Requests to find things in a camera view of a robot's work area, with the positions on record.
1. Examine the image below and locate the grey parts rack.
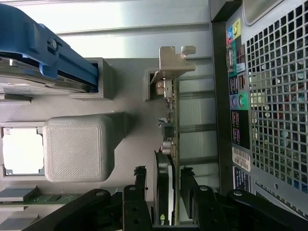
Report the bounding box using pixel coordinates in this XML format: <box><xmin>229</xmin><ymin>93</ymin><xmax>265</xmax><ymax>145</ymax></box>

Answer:
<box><xmin>0</xmin><ymin>57</ymin><xmax>181</xmax><ymax>231</ymax></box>

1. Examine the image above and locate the green RAM stick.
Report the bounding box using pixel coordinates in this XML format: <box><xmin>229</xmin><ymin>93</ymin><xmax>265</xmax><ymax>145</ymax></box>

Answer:
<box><xmin>0</xmin><ymin>192</ymin><xmax>84</xmax><ymax>205</ymax></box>

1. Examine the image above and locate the open black PC case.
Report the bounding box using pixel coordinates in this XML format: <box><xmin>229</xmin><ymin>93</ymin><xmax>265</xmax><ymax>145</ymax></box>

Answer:
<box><xmin>208</xmin><ymin>0</ymin><xmax>308</xmax><ymax>212</ymax></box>

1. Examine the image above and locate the silver CPU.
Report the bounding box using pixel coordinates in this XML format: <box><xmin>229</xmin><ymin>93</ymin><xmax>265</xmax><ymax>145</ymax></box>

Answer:
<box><xmin>1</xmin><ymin>127</ymin><xmax>46</xmax><ymax>174</ymax></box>

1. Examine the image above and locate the hard disk with blue caddy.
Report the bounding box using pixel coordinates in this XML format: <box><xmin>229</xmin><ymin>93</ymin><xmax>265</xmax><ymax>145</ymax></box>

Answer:
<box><xmin>0</xmin><ymin>0</ymin><xmax>100</xmax><ymax>94</ymax></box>

